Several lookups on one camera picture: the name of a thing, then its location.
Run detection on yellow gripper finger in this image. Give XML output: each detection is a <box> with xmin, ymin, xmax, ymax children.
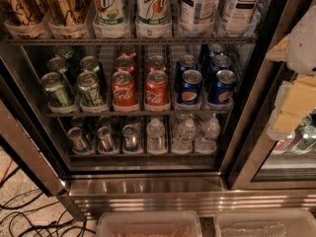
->
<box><xmin>266</xmin><ymin>35</ymin><xmax>290</xmax><ymax>62</ymax></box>
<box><xmin>267</xmin><ymin>76</ymin><xmax>316</xmax><ymax>140</ymax></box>

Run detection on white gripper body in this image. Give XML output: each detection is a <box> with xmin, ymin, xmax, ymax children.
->
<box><xmin>286</xmin><ymin>5</ymin><xmax>316</xmax><ymax>75</ymax></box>

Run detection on orange lacroix can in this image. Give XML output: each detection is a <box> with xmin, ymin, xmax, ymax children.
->
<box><xmin>46</xmin><ymin>0</ymin><xmax>89</xmax><ymax>27</ymax></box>
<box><xmin>0</xmin><ymin>0</ymin><xmax>47</xmax><ymax>27</ymax></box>

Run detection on second row right Pepsi can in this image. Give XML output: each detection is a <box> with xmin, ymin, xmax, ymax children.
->
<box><xmin>205</xmin><ymin>54</ymin><xmax>232</xmax><ymax>83</ymax></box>

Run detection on second row pepsi can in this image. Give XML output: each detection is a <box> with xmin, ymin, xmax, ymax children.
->
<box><xmin>205</xmin><ymin>54</ymin><xmax>232</xmax><ymax>83</ymax></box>
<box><xmin>175</xmin><ymin>54</ymin><xmax>198</xmax><ymax>83</ymax></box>

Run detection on front right Pepsi can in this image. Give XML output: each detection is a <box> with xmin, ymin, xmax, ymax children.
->
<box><xmin>207</xmin><ymin>69</ymin><xmax>236</xmax><ymax>105</ymax></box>

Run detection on second row left Pepsi can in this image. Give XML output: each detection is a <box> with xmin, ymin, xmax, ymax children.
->
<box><xmin>175</xmin><ymin>54</ymin><xmax>198</xmax><ymax>83</ymax></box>

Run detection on front left Pepsi can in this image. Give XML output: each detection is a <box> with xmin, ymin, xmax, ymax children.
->
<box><xmin>177</xmin><ymin>69</ymin><xmax>202</xmax><ymax>105</ymax></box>

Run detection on second row right Coca-Cola can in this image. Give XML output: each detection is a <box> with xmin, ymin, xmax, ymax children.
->
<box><xmin>146</xmin><ymin>54</ymin><xmax>167</xmax><ymax>72</ymax></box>

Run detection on second row coca-cola can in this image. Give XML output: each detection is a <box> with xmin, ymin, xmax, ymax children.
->
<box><xmin>146</xmin><ymin>54</ymin><xmax>167</xmax><ymax>72</ymax></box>
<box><xmin>115</xmin><ymin>56</ymin><xmax>135</xmax><ymax>75</ymax></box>

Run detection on front right Coca-Cola can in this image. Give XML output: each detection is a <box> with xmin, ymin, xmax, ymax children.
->
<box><xmin>145</xmin><ymin>70</ymin><xmax>168</xmax><ymax>106</ymax></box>

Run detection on right 7UP can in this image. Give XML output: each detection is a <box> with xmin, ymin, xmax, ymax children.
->
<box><xmin>136</xmin><ymin>0</ymin><xmax>169</xmax><ymax>26</ymax></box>

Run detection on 7up can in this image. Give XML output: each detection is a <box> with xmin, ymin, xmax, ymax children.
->
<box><xmin>136</xmin><ymin>0</ymin><xmax>169</xmax><ymax>26</ymax></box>
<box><xmin>94</xmin><ymin>0</ymin><xmax>126</xmax><ymax>26</ymax></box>

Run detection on second row left Coca-Cola can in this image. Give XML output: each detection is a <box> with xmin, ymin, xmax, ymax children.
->
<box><xmin>115</xmin><ymin>56</ymin><xmax>135</xmax><ymax>75</ymax></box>

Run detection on front left Coca-Cola can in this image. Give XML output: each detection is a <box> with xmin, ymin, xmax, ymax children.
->
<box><xmin>111</xmin><ymin>71</ymin><xmax>136</xmax><ymax>107</ymax></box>

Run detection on right silver blue can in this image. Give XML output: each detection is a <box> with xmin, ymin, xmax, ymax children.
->
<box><xmin>121</xmin><ymin>124</ymin><xmax>138</xmax><ymax>151</ymax></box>

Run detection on silver blue can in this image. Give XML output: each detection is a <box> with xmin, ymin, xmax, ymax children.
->
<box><xmin>67</xmin><ymin>127</ymin><xmax>88</xmax><ymax>151</ymax></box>
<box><xmin>97</xmin><ymin>126</ymin><xmax>115</xmax><ymax>152</ymax></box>
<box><xmin>121</xmin><ymin>124</ymin><xmax>138</xmax><ymax>151</ymax></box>

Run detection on left 7UP can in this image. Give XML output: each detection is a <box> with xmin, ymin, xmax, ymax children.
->
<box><xmin>94</xmin><ymin>0</ymin><xmax>126</xmax><ymax>26</ymax></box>

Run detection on second row right green can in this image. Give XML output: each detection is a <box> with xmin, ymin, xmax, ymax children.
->
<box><xmin>79</xmin><ymin>55</ymin><xmax>109</xmax><ymax>94</ymax></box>

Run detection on second row green can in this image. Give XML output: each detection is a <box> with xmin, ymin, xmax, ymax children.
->
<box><xmin>46</xmin><ymin>56</ymin><xmax>76</xmax><ymax>94</ymax></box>
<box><xmin>79</xmin><ymin>55</ymin><xmax>109</xmax><ymax>94</ymax></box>

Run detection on middle silver blue can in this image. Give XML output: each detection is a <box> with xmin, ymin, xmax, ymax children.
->
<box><xmin>97</xmin><ymin>126</ymin><xmax>115</xmax><ymax>152</ymax></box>

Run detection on front right green can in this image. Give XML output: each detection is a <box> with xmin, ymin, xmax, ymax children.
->
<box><xmin>77</xmin><ymin>71</ymin><xmax>105</xmax><ymax>107</ymax></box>

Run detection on left silver blue can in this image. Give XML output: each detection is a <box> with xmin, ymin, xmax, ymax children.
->
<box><xmin>67</xmin><ymin>127</ymin><xmax>88</xmax><ymax>151</ymax></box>

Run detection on second row left green can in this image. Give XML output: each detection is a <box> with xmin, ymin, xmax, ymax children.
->
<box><xmin>46</xmin><ymin>56</ymin><xmax>76</xmax><ymax>94</ymax></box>

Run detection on front left green can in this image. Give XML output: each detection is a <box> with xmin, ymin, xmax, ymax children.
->
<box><xmin>40</xmin><ymin>72</ymin><xmax>74</xmax><ymax>108</ymax></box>

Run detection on steel fridge door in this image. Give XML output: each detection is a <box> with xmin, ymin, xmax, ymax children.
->
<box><xmin>0</xmin><ymin>47</ymin><xmax>86</xmax><ymax>221</ymax></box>

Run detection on right Teas Tea bottle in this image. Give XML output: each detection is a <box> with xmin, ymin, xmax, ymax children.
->
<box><xmin>221</xmin><ymin>0</ymin><xmax>258</xmax><ymax>25</ymax></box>

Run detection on teas tea bottle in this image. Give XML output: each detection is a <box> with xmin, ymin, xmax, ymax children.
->
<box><xmin>181</xmin><ymin>0</ymin><xmax>215</xmax><ymax>25</ymax></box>
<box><xmin>221</xmin><ymin>0</ymin><xmax>258</xmax><ymax>25</ymax></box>

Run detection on left Teas Tea bottle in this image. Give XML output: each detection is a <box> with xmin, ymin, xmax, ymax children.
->
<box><xmin>181</xmin><ymin>0</ymin><xmax>215</xmax><ymax>25</ymax></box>

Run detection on right water bottle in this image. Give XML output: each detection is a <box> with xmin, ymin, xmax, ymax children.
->
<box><xmin>195</xmin><ymin>118</ymin><xmax>220</xmax><ymax>154</ymax></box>

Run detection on water bottle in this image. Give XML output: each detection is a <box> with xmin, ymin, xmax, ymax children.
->
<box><xmin>195</xmin><ymin>118</ymin><xmax>220</xmax><ymax>154</ymax></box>
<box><xmin>146</xmin><ymin>118</ymin><xmax>166</xmax><ymax>154</ymax></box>
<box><xmin>172</xmin><ymin>118</ymin><xmax>197</xmax><ymax>154</ymax></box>

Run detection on middle water bottle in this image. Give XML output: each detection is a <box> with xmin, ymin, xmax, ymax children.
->
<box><xmin>172</xmin><ymin>118</ymin><xmax>197</xmax><ymax>154</ymax></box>

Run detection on right clear plastic bin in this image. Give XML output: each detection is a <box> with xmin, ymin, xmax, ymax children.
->
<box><xmin>214</xmin><ymin>208</ymin><xmax>316</xmax><ymax>237</ymax></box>

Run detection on clear plastic bin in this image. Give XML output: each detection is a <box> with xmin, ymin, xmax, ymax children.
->
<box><xmin>96</xmin><ymin>211</ymin><xmax>202</xmax><ymax>237</ymax></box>
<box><xmin>214</xmin><ymin>208</ymin><xmax>316</xmax><ymax>237</ymax></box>

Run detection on left water bottle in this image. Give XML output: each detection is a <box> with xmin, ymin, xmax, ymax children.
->
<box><xmin>146</xmin><ymin>118</ymin><xmax>166</xmax><ymax>154</ymax></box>

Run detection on left clear plastic bin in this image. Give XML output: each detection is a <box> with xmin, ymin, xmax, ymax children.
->
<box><xmin>96</xmin><ymin>211</ymin><xmax>202</xmax><ymax>237</ymax></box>

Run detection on top wire shelf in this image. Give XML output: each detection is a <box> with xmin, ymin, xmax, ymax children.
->
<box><xmin>5</xmin><ymin>37</ymin><xmax>257</xmax><ymax>46</ymax></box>

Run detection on wire shelf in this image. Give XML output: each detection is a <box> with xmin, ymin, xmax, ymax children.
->
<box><xmin>46</xmin><ymin>110</ymin><xmax>231</xmax><ymax>118</ymax></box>
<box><xmin>5</xmin><ymin>37</ymin><xmax>257</xmax><ymax>46</ymax></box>

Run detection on middle wire shelf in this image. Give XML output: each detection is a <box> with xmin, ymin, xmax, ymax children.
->
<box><xmin>46</xmin><ymin>110</ymin><xmax>231</xmax><ymax>118</ymax></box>

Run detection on black floor cables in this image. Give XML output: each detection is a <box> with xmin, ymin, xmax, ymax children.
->
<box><xmin>0</xmin><ymin>166</ymin><xmax>97</xmax><ymax>237</ymax></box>

